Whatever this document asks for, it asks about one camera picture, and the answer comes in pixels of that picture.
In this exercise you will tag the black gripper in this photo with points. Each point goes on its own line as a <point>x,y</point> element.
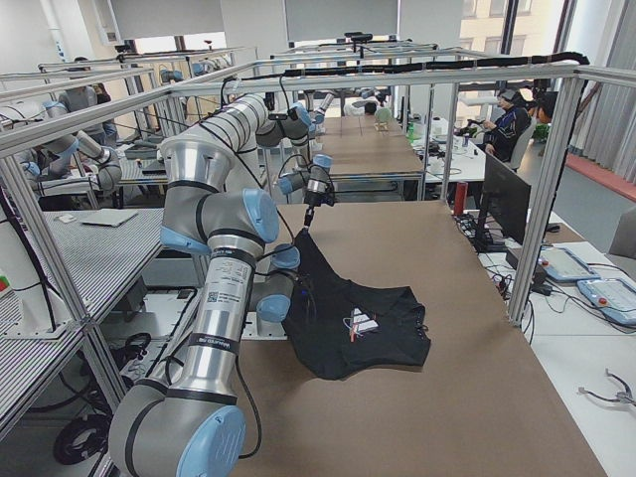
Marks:
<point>311,199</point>

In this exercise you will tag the black t-shirt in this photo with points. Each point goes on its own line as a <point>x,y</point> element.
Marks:
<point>338,327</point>

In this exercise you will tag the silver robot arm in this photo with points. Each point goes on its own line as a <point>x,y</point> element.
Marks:
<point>191,425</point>
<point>312,173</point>

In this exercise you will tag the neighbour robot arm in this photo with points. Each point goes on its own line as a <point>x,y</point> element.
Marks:
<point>72,164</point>

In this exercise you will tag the red bottle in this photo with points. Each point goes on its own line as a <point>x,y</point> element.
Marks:
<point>460,198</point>

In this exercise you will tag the black power strip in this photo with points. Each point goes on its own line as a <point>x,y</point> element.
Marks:
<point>468,226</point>

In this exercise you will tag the silver laptop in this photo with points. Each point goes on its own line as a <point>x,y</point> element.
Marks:
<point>108,218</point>

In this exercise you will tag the black computer monitor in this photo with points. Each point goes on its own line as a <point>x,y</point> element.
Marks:
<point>505,197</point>

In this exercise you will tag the seated person with headset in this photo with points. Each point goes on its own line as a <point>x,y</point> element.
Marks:
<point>502,135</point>

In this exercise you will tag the far teach pendant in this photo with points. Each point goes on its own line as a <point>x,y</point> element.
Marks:
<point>562,265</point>

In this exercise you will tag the teach pendant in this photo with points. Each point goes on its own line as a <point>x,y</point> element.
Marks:
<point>614,297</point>
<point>562,265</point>

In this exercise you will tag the person in striped shirt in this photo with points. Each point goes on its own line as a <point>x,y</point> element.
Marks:
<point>79,109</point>

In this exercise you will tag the near teach pendant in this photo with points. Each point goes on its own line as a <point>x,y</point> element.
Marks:
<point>614,297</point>

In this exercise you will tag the aluminium cage frame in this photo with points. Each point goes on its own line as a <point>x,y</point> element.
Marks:
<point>52,313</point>

